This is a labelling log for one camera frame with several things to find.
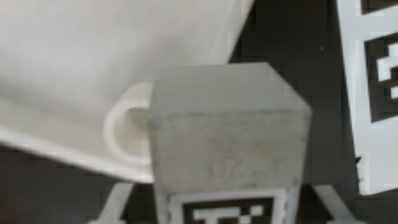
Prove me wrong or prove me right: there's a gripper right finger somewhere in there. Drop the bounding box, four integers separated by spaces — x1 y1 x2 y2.
313 185 368 224

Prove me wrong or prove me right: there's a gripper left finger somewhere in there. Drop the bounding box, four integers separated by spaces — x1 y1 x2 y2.
87 183 134 224

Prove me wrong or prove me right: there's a white marker base sheet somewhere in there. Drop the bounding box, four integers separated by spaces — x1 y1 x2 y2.
336 0 398 195

